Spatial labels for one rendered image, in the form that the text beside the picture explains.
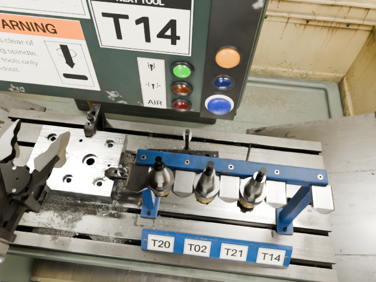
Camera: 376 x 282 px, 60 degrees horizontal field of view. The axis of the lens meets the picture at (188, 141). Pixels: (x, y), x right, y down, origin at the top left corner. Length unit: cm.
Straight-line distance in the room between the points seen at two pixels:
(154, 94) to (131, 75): 4
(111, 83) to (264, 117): 136
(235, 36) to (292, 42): 140
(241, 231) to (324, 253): 26
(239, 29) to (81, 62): 18
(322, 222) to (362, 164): 37
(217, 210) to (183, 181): 34
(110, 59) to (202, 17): 12
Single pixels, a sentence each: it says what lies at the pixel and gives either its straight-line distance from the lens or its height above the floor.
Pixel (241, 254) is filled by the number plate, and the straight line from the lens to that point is 103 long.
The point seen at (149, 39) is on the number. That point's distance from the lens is 35.
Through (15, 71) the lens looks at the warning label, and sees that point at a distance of 46.
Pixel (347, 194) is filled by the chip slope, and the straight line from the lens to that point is 139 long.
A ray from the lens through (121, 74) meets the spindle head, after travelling 40.
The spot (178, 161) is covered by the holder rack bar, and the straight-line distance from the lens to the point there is 79.
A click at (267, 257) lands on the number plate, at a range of 105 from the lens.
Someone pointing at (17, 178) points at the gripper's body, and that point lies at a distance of 62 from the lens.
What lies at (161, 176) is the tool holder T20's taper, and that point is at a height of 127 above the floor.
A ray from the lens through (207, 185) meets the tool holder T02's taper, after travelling 73.
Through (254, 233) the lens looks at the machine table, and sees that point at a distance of 109.
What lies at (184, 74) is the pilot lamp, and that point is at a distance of 37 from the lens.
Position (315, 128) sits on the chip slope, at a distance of 154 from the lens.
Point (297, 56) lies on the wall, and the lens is 180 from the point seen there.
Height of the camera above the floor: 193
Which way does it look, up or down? 58 degrees down
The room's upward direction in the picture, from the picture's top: 3 degrees clockwise
